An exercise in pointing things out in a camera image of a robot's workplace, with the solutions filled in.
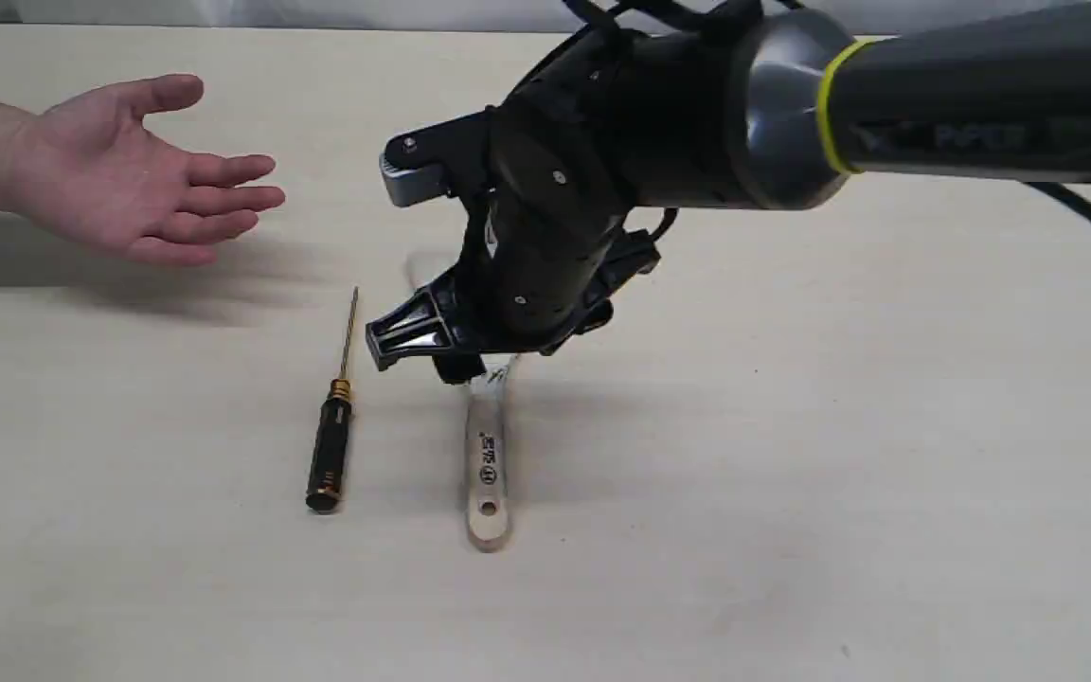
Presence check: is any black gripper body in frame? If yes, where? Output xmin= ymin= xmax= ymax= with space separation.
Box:
xmin=383 ymin=27 xmax=659 ymax=355

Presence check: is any black and gold screwdriver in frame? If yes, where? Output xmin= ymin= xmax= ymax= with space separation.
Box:
xmin=304 ymin=286 xmax=360 ymax=515

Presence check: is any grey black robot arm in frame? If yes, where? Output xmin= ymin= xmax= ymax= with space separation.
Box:
xmin=365 ymin=1 xmax=1091 ymax=385

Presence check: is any open bare human hand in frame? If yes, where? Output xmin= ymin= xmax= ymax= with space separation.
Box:
xmin=0 ymin=74 xmax=286 ymax=267

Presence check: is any wooden handled paint brush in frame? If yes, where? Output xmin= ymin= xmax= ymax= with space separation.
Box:
xmin=461 ymin=352 xmax=519 ymax=553

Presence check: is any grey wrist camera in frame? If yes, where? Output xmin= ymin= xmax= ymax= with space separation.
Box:
xmin=377 ymin=153 xmax=452 ymax=208

